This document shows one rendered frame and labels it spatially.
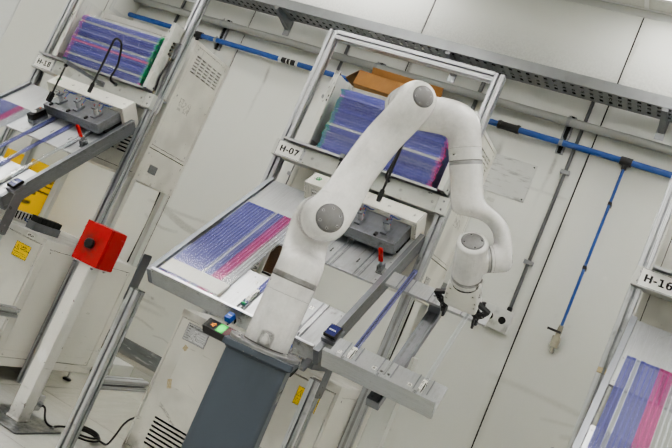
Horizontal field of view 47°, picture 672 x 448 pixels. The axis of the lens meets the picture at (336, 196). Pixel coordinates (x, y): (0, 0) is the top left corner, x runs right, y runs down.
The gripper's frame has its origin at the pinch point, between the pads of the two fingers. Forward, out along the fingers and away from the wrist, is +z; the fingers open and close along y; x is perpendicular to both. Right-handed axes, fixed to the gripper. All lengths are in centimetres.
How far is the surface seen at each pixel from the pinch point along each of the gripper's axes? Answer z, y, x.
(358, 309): 17.5, 33.0, -0.6
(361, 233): 18, 49, -32
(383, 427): 26.3, 8.8, 28.3
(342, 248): 23, 53, -26
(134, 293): 25, 105, 26
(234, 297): 18, 71, 15
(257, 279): 19, 69, 4
